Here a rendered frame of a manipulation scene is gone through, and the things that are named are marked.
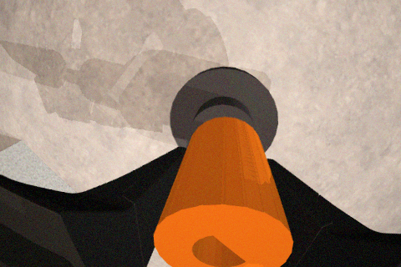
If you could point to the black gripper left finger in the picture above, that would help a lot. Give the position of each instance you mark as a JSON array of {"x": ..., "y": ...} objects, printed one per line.
[{"x": 111, "y": 225}]

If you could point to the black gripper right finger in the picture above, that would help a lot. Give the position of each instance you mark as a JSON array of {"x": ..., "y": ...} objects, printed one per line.
[{"x": 325, "y": 236}]

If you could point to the orange knob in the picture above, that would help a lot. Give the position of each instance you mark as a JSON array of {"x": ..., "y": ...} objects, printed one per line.
[{"x": 224, "y": 209}]

